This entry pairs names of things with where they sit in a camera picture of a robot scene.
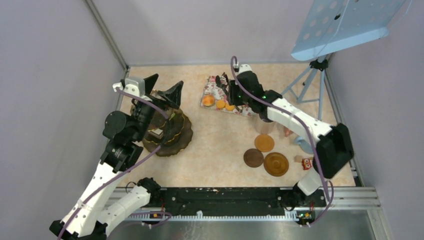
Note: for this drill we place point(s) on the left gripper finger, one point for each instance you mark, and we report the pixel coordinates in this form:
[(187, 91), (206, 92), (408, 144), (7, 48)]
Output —
[(149, 83), (172, 96)]

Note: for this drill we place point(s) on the black handled steel tongs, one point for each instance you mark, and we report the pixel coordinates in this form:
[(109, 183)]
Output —
[(222, 82)]

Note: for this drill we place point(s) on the red owl snack packet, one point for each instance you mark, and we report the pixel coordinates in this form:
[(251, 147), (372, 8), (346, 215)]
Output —
[(306, 162)]

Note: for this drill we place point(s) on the light wooden coaster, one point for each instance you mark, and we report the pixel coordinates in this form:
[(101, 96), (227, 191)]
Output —
[(264, 143)]

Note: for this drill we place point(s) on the light blue mug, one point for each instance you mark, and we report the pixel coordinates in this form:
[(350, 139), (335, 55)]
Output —
[(304, 145)]

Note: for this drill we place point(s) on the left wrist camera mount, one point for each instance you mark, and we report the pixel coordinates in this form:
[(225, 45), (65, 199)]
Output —
[(134, 86)]

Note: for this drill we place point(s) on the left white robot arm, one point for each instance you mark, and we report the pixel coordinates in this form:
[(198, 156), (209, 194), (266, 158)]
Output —
[(91, 218)]

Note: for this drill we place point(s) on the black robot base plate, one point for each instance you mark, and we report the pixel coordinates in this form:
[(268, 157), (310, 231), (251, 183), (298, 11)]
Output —
[(233, 201)]

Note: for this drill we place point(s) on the floral serving tray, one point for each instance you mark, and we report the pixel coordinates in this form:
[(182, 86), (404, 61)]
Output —
[(210, 88)]

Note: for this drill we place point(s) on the brown wooden lid coaster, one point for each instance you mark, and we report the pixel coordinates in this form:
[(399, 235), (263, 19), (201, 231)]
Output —
[(276, 164)]

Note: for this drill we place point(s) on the grey tripod stand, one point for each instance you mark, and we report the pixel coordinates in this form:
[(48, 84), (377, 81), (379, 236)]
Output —
[(320, 66)]

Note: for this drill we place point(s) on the round biscuit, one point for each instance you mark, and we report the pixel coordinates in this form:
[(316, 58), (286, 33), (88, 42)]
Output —
[(220, 104), (229, 107)]

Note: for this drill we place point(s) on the round biscuit middle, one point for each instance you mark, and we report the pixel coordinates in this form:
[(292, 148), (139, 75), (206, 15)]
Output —
[(229, 107)]

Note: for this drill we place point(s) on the dark wooden coaster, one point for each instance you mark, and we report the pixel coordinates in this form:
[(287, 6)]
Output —
[(253, 158)]

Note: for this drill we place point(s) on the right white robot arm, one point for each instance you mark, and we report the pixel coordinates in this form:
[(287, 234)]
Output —
[(331, 144)]

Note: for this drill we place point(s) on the round biscuit left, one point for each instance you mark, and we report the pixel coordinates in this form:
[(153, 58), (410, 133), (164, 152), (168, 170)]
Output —
[(220, 104)]

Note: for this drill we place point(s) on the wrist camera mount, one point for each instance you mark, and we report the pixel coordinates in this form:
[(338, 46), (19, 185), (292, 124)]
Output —
[(134, 86), (241, 68)]

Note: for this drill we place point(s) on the round orange bun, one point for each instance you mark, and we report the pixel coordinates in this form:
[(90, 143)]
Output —
[(208, 100)]

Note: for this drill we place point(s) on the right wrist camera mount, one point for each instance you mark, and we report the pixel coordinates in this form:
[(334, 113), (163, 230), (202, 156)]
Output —
[(241, 68)]

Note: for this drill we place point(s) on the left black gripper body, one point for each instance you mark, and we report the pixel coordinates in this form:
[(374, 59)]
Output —
[(144, 114)]

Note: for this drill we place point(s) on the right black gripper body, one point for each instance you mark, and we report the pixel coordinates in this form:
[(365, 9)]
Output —
[(236, 98)]

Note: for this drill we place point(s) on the blue perforated stand tray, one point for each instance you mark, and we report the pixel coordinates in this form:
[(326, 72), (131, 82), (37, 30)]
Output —
[(334, 25)]

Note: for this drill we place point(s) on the pink small cup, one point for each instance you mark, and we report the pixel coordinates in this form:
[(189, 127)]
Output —
[(287, 132)]

